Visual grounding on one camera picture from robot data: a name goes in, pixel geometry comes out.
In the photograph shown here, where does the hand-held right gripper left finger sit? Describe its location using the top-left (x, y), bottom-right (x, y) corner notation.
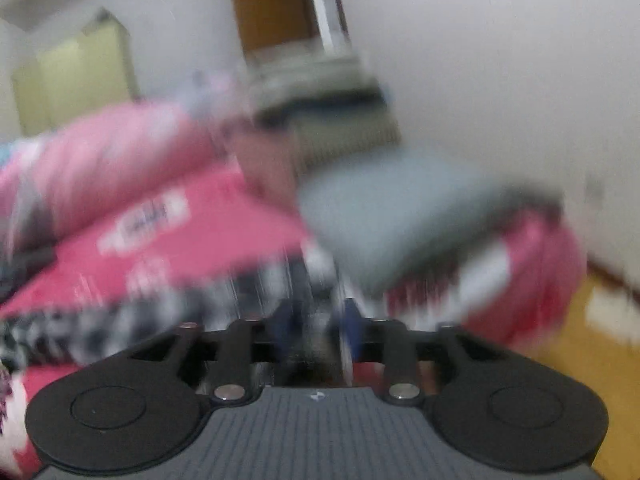
top-left (129, 300), bottom-right (297, 405)

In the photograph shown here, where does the pale yellow cabinet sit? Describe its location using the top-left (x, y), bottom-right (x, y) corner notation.
top-left (10, 10), bottom-right (138, 136)

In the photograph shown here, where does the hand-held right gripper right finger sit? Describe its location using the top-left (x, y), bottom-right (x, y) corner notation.
top-left (341, 300), bottom-right (512, 407)

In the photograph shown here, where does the black white plaid shirt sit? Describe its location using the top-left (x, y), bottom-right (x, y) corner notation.
top-left (0, 240), bottom-right (361, 391)

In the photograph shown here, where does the pink floral bed sheet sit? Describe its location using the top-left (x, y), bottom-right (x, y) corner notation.
top-left (0, 165), bottom-right (588, 480)

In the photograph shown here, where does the white object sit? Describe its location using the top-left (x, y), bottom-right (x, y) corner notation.
top-left (590, 290), bottom-right (640, 342)

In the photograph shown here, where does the brown wooden door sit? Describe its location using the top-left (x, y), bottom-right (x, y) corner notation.
top-left (227, 0), bottom-right (321, 53)

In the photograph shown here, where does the blue patterned quilt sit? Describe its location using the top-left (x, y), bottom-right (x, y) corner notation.
top-left (0, 140), bottom-right (31, 166)

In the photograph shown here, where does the grey folded cloth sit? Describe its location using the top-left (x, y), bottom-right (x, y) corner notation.
top-left (295, 150), bottom-right (566, 296)

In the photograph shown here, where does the pink floral quilt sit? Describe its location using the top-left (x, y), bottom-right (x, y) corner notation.
top-left (0, 100), bottom-right (226, 256)

